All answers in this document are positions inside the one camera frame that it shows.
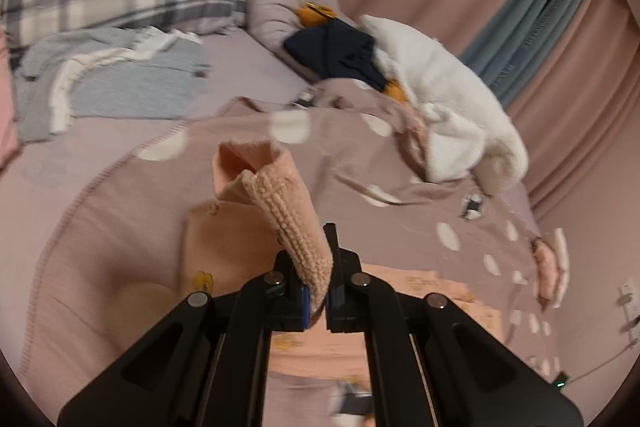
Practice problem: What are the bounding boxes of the folded pink garment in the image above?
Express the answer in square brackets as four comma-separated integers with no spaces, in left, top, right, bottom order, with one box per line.
[531,238,560,309]

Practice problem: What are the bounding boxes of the grey-blue ruffled garment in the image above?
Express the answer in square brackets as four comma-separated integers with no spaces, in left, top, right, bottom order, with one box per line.
[15,27,212,142]

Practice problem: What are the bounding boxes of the pink and cream folded clothes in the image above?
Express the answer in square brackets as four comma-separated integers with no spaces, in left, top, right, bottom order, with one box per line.
[551,227,572,304]

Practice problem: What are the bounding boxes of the white wall socket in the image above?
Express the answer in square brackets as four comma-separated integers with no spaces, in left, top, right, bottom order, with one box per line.
[617,279,640,333]

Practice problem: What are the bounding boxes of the black cable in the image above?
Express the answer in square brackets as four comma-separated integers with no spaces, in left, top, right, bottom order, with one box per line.
[555,342,640,389]

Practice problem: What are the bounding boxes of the peach cartoon print shirt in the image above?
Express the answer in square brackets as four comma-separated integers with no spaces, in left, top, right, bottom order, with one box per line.
[180,139,506,383]

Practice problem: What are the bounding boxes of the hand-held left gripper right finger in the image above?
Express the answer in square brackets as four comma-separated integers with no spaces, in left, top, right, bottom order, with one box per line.
[322,223,583,427]

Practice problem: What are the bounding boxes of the mauve pillow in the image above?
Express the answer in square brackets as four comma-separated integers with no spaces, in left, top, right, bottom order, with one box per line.
[244,0,361,80]

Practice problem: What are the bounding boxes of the mauve polka dot blanket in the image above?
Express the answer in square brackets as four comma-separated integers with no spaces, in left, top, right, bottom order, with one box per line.
[20,82,566,427]

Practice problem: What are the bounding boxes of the white fleece garment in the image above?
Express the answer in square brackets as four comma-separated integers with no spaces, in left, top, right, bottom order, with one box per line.
[360,14,530,196]

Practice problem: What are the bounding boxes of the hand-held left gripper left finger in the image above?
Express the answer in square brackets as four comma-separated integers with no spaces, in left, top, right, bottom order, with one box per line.
[57,252,308,427]

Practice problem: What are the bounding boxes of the navy garment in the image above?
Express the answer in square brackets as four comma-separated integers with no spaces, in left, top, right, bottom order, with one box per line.
[283,19,388,90]

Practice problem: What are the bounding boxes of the blue-grey curtain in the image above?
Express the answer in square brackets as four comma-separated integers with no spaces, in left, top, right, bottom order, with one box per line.
[457,0,603,108]

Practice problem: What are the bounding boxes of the orange cloth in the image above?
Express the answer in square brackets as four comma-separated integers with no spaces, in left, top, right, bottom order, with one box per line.
[384,78,407,104]
[294,3,339,28]

